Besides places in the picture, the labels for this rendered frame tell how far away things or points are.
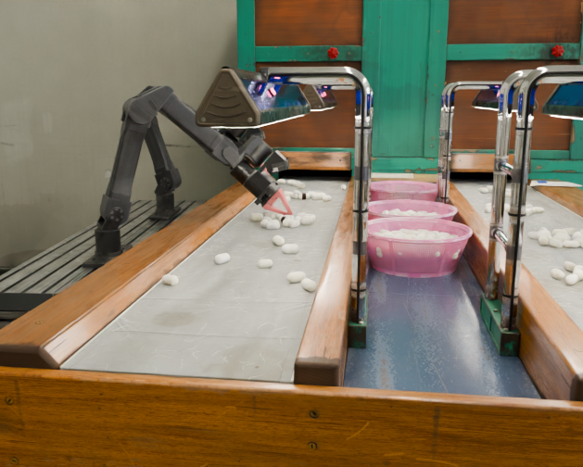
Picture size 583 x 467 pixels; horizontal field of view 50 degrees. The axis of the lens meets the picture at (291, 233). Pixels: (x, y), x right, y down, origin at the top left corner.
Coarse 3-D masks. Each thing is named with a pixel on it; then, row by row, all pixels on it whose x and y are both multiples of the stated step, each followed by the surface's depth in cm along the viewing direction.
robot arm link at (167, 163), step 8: (152, 120) 210; (152, 128) 210; (152, 136) 211; (160, 136) 213; (152, 144) 211; (160, 144) 212; (152, 152) 212; (160, 152) 211; (152, 160) 213; (160, 160) 212; (168, 160) 213; (160, 168) 212; (168, 168) 212; (176, 168) 216; (160, 176) 212; (168, 176) 212; (176, 176) 215; (176, 184) 214
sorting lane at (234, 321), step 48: (336, 192) 223; (240, 240) 148; (288, 240) 148; (192, 288) 111; (240, 288) 111; (288, 288) 111; (96, 336) 89; (144, 336) 89; (192, 336) 89; (240, 336) 89; (288, 336) 89
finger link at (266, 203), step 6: (276, 192) 168; (264, 198) 172; (270, 198) 169; (276, 198) 170; (282, 198) 169; (264, 204) 170; (270, 204) 170; (270, 210) 170; (276, 210) 171; (282, 210) 171; (288, 210) 171
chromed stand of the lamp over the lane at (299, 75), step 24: (264, 72) 95; (288, 72) 94; (312, 72) 93; (336, 72) 93; (360, 72) 94; (360, 96) 94; (360, 120) 94; (360, 144) 95; (360, 168) 96; (360, 192) 96; (360, 216) 97; (360, 240) 98; (360, 264) 99; (360, 288) 100; (360, 312) 101; (360, 336) 100
